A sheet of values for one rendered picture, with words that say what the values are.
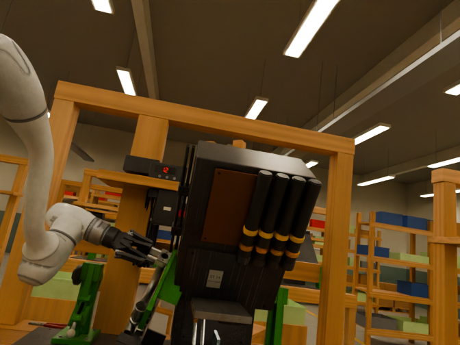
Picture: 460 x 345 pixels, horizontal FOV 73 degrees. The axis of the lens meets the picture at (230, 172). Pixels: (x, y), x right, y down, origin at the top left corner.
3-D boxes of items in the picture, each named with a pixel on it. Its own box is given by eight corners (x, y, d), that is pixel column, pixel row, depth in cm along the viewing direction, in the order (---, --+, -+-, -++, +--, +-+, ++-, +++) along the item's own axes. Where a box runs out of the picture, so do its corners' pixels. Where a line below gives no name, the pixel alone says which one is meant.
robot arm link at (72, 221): (98, 224, 120) (77, 253, 110) (60, 208, 119) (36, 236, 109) (99, 209, 112) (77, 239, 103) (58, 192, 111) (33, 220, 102)
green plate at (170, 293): (169, 322, 98) (196, 258, 103) (144, 312, 98) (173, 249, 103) (170, 313, 110) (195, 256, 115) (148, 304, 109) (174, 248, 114)
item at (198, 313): (250, 328, 85) (252, 317, 86) (192, 322, 83) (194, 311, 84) (228, 300, 123) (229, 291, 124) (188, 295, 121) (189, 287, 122)
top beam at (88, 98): (354, 155, 162) (355, 139, 164) (53, 97, 143) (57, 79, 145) (346, 159, 171) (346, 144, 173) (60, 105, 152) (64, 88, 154)
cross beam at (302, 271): (319, 283, 155) (320, 264, 157) (45, 246, 139) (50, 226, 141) (315, 281, 160) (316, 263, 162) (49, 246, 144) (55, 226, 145)
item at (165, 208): (192, 229, 131) (198, 194, 134) (151, 223, 129) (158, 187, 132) (191, 229, 143) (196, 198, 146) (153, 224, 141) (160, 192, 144)
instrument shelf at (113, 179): (303, 211, 139) (304, 202, 140) (96, 177, 128) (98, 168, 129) (285, 214, 163) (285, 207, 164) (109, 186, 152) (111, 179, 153)
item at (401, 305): (391, 308, 986) (392, 283, 1002) (411, 314, 908) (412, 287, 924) (358, 304, 965) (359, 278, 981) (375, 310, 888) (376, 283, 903)
